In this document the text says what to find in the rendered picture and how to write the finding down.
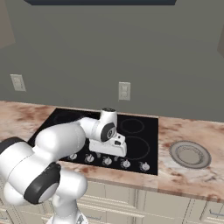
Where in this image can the grey round plate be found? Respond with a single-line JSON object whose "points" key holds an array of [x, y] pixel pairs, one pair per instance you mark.
{"points": [[190, 154]]}

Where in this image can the silver hob knob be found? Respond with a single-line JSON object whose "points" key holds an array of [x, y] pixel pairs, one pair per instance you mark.
{"points": [[144, 166], [73, 156], [89, 158], [107, 161], [125, 163]]}

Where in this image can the cream drawer front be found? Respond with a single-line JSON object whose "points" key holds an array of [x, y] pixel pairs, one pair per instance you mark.
{"points": [[113, 194], [213, 213], [110, 215]]}

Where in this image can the cream cupboard door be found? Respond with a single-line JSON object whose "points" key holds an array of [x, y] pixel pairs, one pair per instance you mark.
{"points": [[164, 208]]}

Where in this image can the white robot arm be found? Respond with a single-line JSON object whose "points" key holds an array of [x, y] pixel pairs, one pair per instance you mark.
{"points": [[55, 140]]}

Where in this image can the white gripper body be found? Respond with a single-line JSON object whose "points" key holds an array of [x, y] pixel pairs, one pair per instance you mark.
{"points": [[106, 148]]}

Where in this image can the white wall socket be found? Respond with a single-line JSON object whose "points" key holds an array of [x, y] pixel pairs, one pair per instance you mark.
{"points": [[124, 91], [18, 82]]}

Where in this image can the black glass hob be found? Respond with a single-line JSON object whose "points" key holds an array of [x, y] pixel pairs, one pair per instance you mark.
{"points": [[145, 128]]}

